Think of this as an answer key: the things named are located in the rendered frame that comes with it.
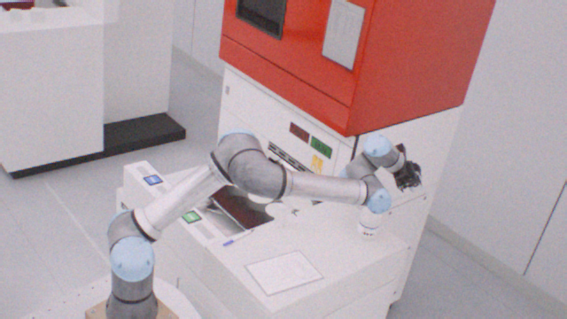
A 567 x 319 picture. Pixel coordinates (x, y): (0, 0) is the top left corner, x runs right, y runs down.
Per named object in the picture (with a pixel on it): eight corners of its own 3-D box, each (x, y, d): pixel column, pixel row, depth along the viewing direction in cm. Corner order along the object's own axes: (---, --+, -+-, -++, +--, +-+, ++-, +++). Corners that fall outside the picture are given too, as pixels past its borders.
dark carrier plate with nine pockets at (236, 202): (267, 166, 252) (267, 165, 252) (322, 207, 231) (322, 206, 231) (199, 186, 231) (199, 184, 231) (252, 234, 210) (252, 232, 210)
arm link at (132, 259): (112, 303, 161) (112, 266, 154) (109, 269, 172) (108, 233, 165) (156, 299, 165) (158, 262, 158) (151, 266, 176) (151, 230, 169)
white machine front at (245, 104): (221, 134, 287) (230, 56, 267) (338, 223, 236) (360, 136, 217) (216, 135, 285) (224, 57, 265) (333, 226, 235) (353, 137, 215)
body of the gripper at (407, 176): (403, 194, 200) (387, 180, 191) (397, 173, 205) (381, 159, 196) (423, 184, 197) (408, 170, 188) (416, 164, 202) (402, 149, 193)
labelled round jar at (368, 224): (365, 226, 213) (371, 204, 208) (379, 237, 208) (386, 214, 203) (352, 231, 208) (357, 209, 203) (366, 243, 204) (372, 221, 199)
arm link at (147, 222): (99, 255, 166) (254, 142, 161) (97, 222, 178) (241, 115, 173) (128, 276, 174) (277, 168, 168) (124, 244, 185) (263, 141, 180)
